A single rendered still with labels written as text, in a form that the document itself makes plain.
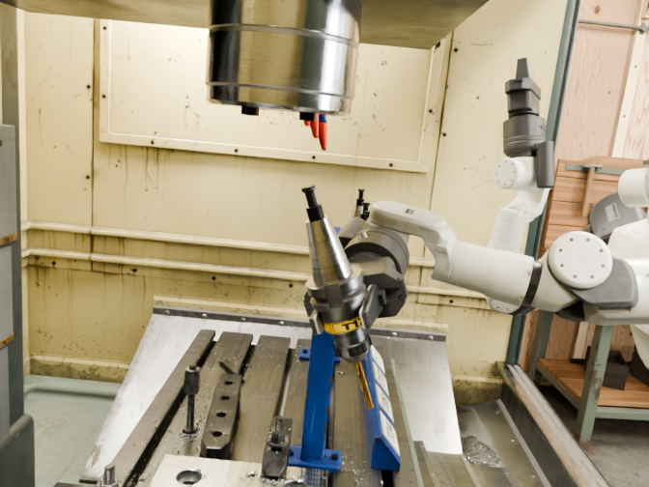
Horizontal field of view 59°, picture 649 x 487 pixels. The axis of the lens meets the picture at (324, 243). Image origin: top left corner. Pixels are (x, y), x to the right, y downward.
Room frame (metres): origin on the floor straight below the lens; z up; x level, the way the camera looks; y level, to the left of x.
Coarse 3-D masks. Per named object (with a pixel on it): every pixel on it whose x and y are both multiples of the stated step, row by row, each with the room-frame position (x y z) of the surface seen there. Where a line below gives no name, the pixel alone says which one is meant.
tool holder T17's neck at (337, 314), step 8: (352, 304) 0.58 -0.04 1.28; (360, 304) 0.59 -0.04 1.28; (320, 312) 0.59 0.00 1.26; (328, 312) 0.58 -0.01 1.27; (336, 312) 0.57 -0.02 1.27; (344, 312) 0.57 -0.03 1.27; (352, 312) 0.58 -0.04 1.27; (328, 320) 0.58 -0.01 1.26; (336, 320) 0.58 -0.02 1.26; (344, 320) 0.57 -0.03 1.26; (360, 328) 0.58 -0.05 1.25
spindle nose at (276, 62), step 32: (224, 0) 0.57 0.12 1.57; (256, 0) 0.56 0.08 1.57; (288, 0) 0.55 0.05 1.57; (320, 0) 0.56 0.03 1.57; (352, 0) 0.59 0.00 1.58; (224, 32) 0.57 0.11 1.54; (256, 32) 0.56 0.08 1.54; (288, 32) 0.56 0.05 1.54; (320, 32) 0.56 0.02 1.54; (352, 32) 0.60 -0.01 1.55; (224, 64) 0.57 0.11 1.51; (256, 64) 0.56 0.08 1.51; (288, 64) 0.55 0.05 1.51; (320, 64) 0.57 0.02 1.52; (352, 64) 0.60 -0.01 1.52; (224, 96) 0.57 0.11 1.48; (256, 96) 0.56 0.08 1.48; (288, 96) 0.56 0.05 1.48; (320, 96) 0.57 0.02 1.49; (352, 96) 0.61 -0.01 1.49
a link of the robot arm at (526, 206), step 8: (520, 192) 1.29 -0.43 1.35; (528, 192) 1.27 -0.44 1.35; (536, 192) 1.26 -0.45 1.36; (544, 192) 1.24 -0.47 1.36; (520, 200) 1.28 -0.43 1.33; (528, 200) 1.27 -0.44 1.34; (536, 200) 1.25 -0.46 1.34; (544, 200) 1.25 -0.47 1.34; (504, 208) 1.26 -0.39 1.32; (512, 208) 1.28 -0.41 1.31; (520, 208) 1.27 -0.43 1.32; (528, 208) 1.25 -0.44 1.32; (536, 208) 1.24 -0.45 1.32; (504, 216) 1.23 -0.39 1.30; (512, 216) 1.22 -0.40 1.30; (520, 216) 1.22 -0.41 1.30; (528, 216) 1.23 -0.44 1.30; (520, 224) 1.22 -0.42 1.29
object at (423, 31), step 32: (0, 0) 0.86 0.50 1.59; (32, 0) 0.84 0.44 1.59; (64, 0) 0.81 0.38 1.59; (96, 0) 0.79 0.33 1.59; (128, 0) 0.77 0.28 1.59; (160, 0) 0.75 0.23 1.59; (192, 0) 0.73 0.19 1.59; (384, 0) 0.63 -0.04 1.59; (416, 0) 0.61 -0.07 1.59; (448, 0) 0.60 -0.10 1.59; (480, 0) 0.59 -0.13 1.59; (384, 32) 0.82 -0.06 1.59; (416, 32) 0.80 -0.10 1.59; (448, 32) 0.78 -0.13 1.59
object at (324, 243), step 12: (324, 216) 0.59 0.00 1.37; (312, 228) 0.58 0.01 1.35; (324, 228) 0.58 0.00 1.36; (312, 240) 0.58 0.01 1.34; (324, 240) 0.58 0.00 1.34; (336, 240) 0.59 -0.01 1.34; (312, 252) 0.58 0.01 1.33; (324, 252) 0.58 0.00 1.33; (336, 252) 0.58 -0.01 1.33; (312, 264) 0.59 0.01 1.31; (324, 264) 0.58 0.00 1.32; (336, 264) 0.58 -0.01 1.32; (348, 264) 0.59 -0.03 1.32; (324, 276) 0.58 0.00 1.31; (336, 276) 0.57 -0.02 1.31; (348, 276) 0.58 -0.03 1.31
